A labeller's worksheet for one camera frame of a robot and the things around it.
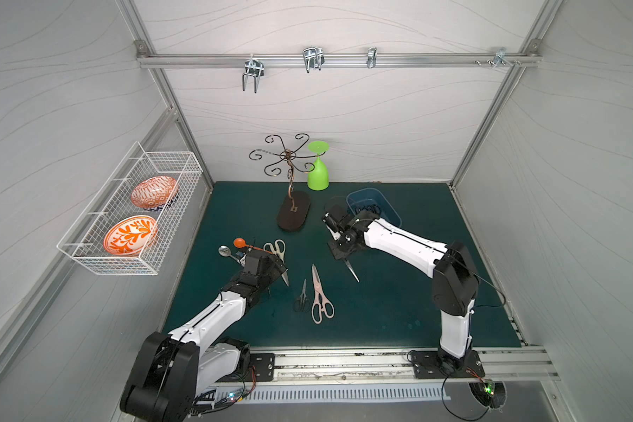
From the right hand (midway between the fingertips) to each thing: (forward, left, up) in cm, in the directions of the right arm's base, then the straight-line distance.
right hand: (339, 247), depth 88 cm
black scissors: (-7, -4, -1) cm, 8 cm away
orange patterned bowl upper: (+1, +53, +25) cm, 58 cm away
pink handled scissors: (-17, +6, -9) cm, 20 cm away
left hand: (-6, +21, -4) cm, 23 cm away
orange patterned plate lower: (-13, +52, +24) cm, 59 cm away
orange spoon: (+6, +39, -9) cm, 40 cm away
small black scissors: (-16, +12, -10) cm, 22 cm away
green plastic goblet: (+22, +8, +13) cm, 27 cm away
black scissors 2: (+26, -14, -9) cm, 31 cm away
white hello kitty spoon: (+1, +42, -8) cm, 43 cm away
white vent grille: (-40, +2, -10) cm, 42 cm away
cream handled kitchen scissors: (+4, +23, -9) cm, 25 cm away
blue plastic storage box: (+28, -13, -4) cm, 31 cm away
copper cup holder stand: (+23, +19, -8) cm, 31 cm away
